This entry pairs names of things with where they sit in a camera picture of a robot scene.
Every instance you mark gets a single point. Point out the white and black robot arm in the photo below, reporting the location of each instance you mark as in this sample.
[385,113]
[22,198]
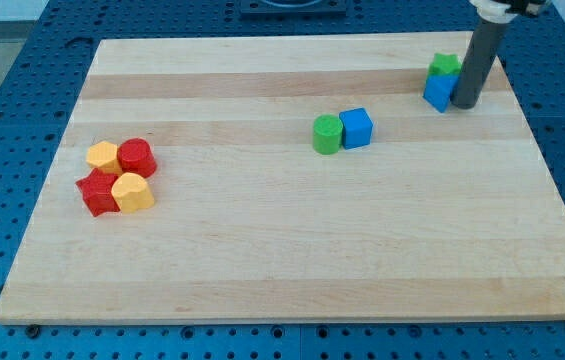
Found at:
[504,11]

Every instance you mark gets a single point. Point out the blue cube block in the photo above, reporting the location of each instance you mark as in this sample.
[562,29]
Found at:
[357,128]

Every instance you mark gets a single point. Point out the wooden board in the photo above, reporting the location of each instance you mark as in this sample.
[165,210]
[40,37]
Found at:
[443,217]

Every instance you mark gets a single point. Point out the green cylinder block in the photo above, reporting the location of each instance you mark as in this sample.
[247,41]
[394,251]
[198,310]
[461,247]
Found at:
[327,134]

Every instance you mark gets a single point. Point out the red cylinder block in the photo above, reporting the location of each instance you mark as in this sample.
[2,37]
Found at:
[135,156]

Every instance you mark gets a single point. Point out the yellow heart block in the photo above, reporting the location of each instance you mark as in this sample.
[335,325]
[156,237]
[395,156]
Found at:
[132,192]

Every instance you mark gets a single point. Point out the yellow hexagon block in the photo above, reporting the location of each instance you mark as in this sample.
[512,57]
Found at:
[103,156]

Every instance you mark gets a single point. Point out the blue triangle block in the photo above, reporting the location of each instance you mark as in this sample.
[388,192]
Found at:
[438,90]

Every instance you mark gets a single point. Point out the red star block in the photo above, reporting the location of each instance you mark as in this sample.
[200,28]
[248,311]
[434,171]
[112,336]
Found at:
[96,192]

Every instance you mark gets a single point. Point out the green star block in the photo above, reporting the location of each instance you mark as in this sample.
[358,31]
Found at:
[444,64]

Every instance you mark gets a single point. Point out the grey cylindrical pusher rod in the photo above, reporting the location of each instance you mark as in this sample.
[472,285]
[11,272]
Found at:
[478,61]

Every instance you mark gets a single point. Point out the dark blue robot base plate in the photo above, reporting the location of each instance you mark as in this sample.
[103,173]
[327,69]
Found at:
[262,8]

